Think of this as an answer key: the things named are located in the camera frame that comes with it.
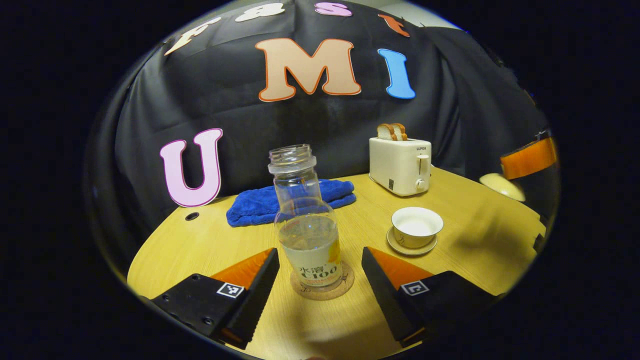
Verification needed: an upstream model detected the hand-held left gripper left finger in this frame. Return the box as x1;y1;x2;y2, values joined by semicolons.
150;247;281;351

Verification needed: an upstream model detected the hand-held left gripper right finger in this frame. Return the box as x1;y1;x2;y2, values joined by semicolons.
361;246;501;348

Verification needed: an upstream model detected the white teacup lid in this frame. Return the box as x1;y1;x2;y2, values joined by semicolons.
479;173;527;203

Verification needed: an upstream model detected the round cork coaster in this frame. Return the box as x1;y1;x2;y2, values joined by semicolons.
290;260;355;301

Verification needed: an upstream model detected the white teacup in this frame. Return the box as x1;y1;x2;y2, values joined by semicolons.
391;206;444;249

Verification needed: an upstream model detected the clear water bottle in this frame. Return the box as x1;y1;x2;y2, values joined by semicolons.
268;144;344;293

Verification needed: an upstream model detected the white saucer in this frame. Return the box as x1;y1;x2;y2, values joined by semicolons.
386;226;438;257

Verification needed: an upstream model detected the blue folded towel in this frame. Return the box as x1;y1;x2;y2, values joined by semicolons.
226;179;357;228

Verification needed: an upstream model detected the white toaster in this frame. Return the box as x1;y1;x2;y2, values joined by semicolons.
369;136;433;197

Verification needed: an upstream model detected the black backdrop cloth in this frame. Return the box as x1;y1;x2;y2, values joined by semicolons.
85;0;557;251

